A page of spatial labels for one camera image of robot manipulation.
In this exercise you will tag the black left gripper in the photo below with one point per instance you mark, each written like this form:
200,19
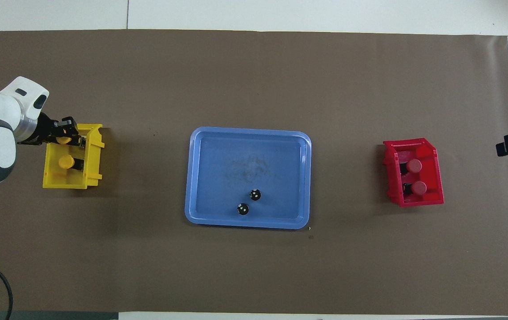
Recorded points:
42,131

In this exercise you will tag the yellow push button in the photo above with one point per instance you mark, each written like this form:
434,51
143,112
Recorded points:
63,140
66,162

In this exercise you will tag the red push button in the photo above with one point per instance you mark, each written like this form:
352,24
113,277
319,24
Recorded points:
413,166
418,188

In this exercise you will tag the yellow plastic storage bin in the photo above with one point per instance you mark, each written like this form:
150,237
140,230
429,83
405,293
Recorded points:
65,178

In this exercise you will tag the red plastic storage bin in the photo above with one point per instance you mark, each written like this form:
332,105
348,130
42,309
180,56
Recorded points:
432,173

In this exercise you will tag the small black knob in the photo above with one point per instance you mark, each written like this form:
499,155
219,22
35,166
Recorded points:
255,194
243,209

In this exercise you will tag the brown paper table mat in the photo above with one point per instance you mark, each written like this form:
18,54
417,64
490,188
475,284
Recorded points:
254,66

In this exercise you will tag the blue plastic tray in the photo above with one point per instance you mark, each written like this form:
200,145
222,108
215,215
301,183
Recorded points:
276,209

